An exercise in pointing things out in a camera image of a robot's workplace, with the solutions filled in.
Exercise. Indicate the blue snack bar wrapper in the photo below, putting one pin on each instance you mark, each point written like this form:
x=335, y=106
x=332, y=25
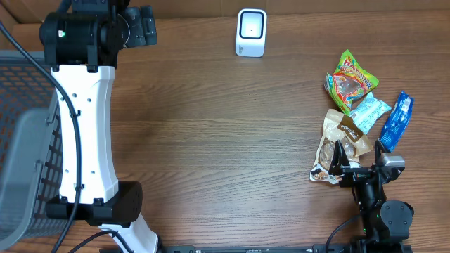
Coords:
x=397, y=122

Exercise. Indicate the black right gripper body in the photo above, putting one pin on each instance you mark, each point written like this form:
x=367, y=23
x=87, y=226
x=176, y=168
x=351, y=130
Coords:
x=354, y=174

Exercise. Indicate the beige brown snack bag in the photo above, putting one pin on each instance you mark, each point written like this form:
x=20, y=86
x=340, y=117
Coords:
x=338, y=127

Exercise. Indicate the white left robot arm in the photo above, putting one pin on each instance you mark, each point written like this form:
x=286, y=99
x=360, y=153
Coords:
x=81, y=47

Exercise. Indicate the green Haribo candy bag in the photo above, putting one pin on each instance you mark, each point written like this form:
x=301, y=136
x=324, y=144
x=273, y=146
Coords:
x=349, y=82

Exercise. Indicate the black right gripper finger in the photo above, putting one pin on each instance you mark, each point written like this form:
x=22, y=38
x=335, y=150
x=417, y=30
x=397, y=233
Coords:
x=380, y=154
x=340, y=163

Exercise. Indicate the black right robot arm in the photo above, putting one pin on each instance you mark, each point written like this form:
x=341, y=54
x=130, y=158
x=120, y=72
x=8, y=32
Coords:
x=385, y=222

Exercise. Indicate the white barcode scanner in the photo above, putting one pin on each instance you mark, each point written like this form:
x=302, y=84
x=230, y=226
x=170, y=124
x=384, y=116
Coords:
x=251, y=33

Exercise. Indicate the grey plastic mesh basket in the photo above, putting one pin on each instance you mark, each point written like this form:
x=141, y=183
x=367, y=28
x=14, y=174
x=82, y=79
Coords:
x=31, y=151

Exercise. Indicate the light teal snack packet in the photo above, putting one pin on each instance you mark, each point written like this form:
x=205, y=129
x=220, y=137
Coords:
x=368, y=112

